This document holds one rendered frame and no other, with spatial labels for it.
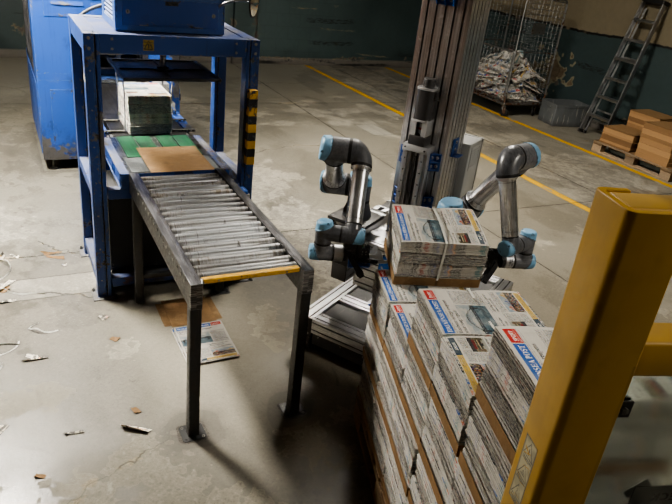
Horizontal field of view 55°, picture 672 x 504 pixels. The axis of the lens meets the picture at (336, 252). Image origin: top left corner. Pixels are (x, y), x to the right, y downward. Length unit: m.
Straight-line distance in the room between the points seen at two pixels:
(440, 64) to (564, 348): 2.35
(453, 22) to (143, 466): 2.41
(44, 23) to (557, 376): 5.40
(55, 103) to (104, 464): 3.75
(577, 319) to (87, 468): 2.43
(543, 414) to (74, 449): 2.41
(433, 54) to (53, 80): 3.71
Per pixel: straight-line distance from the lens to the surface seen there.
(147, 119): 4.55
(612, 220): 0.88
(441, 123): 3.21
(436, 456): 2.10
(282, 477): 2.95
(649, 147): 8.64
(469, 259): 2.72
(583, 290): 0.93
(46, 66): 6.02
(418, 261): 2.68
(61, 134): 6.16
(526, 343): 1.62
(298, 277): 2.87
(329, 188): 3.27
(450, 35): 3.17
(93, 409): 3.32
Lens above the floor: 2.10
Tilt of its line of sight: 26 degrees down
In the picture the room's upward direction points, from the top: 7 degrees clockwise
